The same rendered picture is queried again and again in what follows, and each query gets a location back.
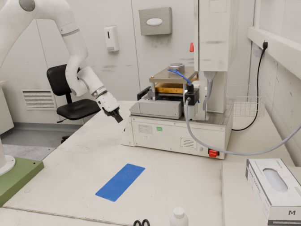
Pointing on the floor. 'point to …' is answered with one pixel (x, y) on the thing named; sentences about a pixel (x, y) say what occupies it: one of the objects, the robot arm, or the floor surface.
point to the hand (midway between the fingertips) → (118, 118)
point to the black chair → (79, 107)
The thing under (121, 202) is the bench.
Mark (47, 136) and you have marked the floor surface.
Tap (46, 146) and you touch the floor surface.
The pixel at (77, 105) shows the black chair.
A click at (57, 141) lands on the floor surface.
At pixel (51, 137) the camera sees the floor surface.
